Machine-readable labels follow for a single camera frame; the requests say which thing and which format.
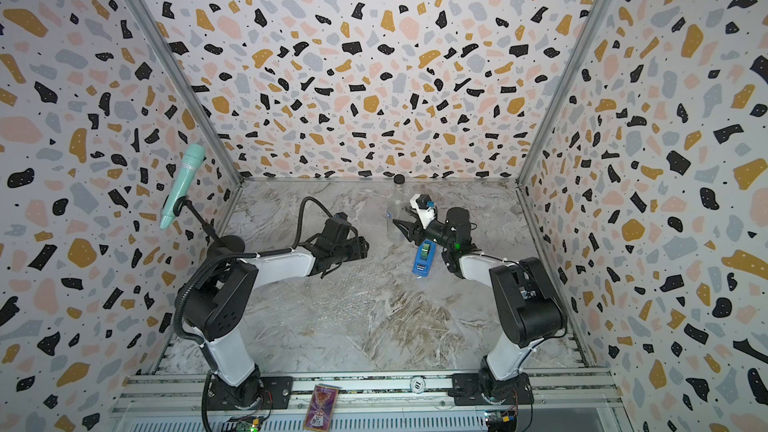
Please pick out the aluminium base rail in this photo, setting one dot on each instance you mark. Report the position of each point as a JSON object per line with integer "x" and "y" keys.
{"x": 550, "y": 400}

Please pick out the mint green microphone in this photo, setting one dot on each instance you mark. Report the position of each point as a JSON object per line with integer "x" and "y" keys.
{"x": 192, "y": 160}

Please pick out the purple card on rail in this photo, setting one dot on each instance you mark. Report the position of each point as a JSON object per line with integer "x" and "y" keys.
{"x": 321, "y": 407}

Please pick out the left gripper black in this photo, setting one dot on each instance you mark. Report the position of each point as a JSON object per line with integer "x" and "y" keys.
{"x": 346, "y": 246}

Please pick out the black microphone stand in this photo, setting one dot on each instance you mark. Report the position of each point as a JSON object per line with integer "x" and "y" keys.
{"x": 220, "y": 245}

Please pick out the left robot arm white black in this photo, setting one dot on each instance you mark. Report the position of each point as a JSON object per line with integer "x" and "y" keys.
{"x": 210, "y": 306}

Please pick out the blue tape dispenser green roll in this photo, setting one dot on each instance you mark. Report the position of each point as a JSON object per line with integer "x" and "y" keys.
{"x": 424, "y": 258}

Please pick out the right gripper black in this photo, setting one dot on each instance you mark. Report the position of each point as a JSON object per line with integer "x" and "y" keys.
{"x": 416, "y": 230}

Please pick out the clear glass wine bottle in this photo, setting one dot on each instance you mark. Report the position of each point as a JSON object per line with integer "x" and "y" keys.
{"x": 399, "y": 202}

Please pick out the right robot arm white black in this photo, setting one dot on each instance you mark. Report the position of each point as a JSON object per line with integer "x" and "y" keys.
{"x": 526, "y": 301}

